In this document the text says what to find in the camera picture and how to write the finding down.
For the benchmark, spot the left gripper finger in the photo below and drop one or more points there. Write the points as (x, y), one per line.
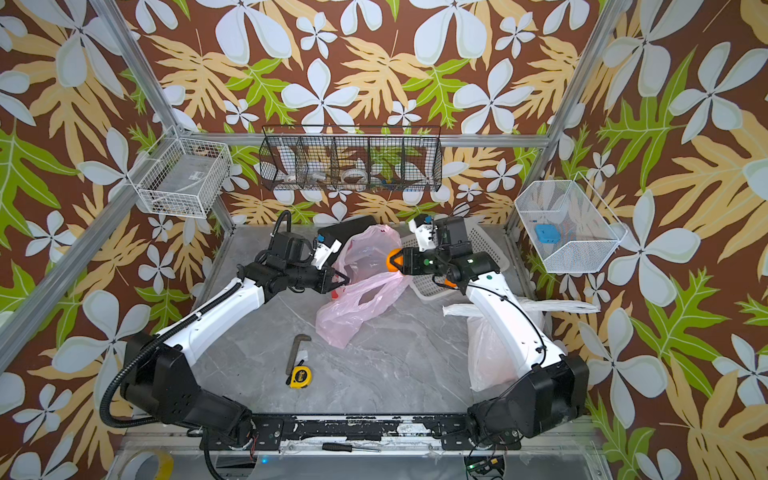
(340, 288)
(339, 276)

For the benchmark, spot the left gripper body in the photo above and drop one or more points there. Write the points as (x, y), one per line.
(322, 279)

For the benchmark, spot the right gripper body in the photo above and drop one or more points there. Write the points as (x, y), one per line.
(421, 263)

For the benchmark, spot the pink printed plastic bag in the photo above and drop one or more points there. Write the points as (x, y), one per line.
(372, 288)

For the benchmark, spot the white plastic bag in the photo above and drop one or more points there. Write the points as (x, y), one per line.
(489, 362)

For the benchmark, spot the orange fruit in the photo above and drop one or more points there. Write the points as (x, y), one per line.
(394, 260)

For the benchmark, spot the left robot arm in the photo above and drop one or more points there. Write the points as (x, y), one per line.
(157, 384)

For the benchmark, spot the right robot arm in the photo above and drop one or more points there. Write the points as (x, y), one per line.
(550, 387)

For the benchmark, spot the black plastic tool case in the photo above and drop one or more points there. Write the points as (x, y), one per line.
(354, 231)

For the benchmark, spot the white plastic perforated basket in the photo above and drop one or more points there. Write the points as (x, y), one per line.
(456, 266)

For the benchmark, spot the large metal hex key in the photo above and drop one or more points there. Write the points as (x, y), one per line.
(292, 359)

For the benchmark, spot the white tape roll in basket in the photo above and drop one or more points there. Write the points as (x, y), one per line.
(354, 176)

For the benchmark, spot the yellow tape measure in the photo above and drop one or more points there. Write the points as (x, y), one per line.
(300, 377)

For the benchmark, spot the blue object in basket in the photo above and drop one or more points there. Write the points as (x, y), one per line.
(547, 234)

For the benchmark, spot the white mesh basket right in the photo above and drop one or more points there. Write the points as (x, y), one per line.
(590, 230)

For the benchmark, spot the black screwdriver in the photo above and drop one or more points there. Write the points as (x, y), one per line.
(347, 448)

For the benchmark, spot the yellow tape roll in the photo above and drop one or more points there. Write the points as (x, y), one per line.
(153, 464)

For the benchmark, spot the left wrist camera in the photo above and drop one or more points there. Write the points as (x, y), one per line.
(325, 251)

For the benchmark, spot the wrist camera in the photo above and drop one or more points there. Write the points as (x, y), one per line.
(325, 251)
(423, 228)

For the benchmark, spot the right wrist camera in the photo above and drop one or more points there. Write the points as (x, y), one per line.
(423, 228)

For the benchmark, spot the black wire basket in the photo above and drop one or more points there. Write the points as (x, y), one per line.
(312, 157)

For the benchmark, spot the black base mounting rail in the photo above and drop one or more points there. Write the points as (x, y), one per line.
(443, 432)

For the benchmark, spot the white wire basket left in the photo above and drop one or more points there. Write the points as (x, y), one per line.
(181, 175)

